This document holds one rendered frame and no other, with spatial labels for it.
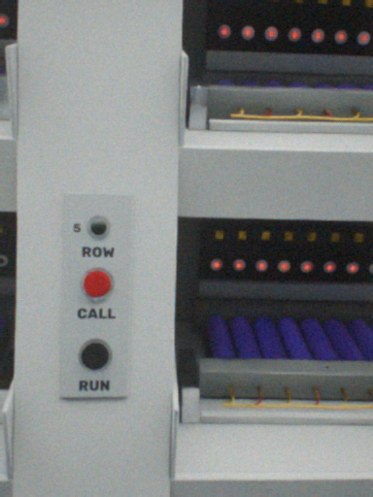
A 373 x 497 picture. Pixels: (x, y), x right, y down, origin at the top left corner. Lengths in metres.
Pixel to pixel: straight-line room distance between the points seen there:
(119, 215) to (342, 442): 0.21
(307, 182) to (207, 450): 0.18
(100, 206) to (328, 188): 0.14
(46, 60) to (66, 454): 0.23
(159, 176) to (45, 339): 0.12
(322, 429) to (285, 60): 0.31
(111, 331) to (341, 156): 0.18
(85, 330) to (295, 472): 0.16
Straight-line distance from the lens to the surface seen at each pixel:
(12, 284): 0.54
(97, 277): 0.35
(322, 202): 0.38
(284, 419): 0.43
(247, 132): 0.41
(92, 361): 0.36
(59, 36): 0.37
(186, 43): 0.58
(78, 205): 0.35
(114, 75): 0.36
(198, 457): 0.40
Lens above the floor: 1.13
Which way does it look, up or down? 3 degrees down
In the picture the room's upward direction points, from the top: 2 degrees clockwise
